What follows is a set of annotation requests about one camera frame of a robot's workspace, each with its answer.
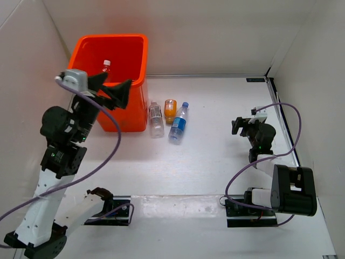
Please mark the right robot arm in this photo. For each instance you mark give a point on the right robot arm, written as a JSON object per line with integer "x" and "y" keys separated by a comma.
{"x": 292, "y": 189}

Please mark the clear bottle white cap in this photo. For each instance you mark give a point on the clear bottle white cap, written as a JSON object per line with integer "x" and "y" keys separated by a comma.
{"x": 107, "y": 69}

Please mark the orange plastic bin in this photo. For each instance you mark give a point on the orange plastic bin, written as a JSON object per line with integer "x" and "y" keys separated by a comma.
{"x": 128, "y": 54}

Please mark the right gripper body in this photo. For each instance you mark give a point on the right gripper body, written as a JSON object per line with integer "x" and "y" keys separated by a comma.
{"x": 250, "y": 131}

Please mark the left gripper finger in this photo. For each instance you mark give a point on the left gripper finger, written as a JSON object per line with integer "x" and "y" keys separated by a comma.
{"x": 119, "y": 94}
{"x": 96, "y": 83}

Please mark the orange juice bottle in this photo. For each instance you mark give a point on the orange juice bottle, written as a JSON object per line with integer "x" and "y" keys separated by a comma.
{"x": 170, "y": 108}

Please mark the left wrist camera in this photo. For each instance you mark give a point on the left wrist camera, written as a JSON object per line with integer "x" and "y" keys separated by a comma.
{"x": 73, "y": 80}

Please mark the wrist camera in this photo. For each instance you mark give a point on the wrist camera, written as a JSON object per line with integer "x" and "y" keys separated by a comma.
{"x": 259, "y": 114}
{"x": 73, "y": 80}

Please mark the blue label water bottle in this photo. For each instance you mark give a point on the blue label water bottle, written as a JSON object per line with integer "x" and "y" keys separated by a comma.
{"x": 178, "y": 125}

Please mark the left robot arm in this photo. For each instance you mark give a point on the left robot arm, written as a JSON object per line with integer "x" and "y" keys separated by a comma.
{"x": 42, "y": 234}

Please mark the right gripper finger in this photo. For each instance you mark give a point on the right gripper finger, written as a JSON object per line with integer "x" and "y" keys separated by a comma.
{"x": 241, "y": 121}
{"x": 235, "y": 127}

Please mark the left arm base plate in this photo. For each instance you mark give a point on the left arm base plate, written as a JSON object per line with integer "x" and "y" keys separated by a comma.
{"x": 116, "y": 212}

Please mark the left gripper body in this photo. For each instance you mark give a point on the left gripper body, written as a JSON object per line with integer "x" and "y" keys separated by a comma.
{"x": 89, "y": 113}

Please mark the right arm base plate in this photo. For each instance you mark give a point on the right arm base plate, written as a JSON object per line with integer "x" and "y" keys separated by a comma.
{"x": 242, "y": 217}

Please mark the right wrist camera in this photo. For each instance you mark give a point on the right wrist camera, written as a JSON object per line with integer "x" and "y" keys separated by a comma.
{"x": 259, "y": 114}

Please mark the clear bottle white label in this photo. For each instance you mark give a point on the clear bottle white label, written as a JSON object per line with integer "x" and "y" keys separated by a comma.
{"x": 156, "y": 120}

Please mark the black logo sticker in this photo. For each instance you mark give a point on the black logo sticker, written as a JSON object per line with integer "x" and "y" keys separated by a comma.
{"x": 255, "y": 80}

